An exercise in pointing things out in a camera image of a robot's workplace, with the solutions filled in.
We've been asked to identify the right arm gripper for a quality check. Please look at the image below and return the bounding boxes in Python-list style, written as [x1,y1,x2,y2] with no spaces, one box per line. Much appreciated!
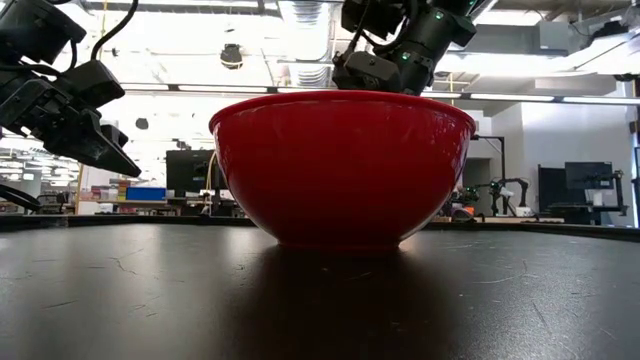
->
[331,50,402,94]

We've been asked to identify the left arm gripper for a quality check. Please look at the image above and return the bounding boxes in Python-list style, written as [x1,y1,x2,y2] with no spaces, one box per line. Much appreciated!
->
[0,74,143,179]

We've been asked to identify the red plastic bowl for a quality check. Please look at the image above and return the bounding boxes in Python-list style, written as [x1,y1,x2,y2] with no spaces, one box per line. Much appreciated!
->
[208,89,477,251]

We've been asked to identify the blue storage bin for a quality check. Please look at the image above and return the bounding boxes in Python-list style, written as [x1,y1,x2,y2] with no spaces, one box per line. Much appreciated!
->
[125,186,168,203]

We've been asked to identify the large black monitor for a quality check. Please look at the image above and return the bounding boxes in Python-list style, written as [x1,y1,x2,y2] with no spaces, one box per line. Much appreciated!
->
[165,148,227,197]

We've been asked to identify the round black ceiling fixture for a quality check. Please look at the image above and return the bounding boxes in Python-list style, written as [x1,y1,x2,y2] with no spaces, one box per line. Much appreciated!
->
[219,43,245,71]

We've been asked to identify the long ceiling light strip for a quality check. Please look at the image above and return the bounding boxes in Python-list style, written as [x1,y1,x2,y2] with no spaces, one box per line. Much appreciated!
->
[119,82,640,106]

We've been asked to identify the dark computer screen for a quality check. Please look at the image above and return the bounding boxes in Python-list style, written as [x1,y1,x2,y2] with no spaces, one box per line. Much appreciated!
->
[537,164,568,214]

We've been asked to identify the black monitor on stand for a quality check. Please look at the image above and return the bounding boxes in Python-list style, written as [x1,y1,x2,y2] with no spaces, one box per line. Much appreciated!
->
[564,160,627,217]

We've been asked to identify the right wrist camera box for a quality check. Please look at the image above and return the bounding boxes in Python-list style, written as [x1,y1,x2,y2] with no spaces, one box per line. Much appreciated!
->
[341,0,407,41]

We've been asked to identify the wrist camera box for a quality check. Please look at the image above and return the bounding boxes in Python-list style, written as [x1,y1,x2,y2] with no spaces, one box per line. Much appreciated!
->
[53,59,126,109]
[341,0,407,41]

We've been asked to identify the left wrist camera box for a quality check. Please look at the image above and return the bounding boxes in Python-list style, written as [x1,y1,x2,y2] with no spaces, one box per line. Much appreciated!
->
[53,59,126,109]

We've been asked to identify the silver ceiling air duct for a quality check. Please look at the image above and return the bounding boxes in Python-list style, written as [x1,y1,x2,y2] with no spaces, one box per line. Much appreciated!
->
[276,0,337,90]

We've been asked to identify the looped black cable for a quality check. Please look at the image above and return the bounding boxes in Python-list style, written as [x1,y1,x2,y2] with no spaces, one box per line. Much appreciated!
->
[0,183,43,213]

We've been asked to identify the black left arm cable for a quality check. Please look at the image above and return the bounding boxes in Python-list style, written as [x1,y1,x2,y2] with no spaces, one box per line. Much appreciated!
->
[89,0,140,62]

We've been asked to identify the yellow hose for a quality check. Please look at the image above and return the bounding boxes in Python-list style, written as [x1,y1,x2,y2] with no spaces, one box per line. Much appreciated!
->
[202,149,220,216]

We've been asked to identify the black metal frame stand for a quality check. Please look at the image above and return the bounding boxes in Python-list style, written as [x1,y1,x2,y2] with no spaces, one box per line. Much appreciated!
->
[471,134,507,216]

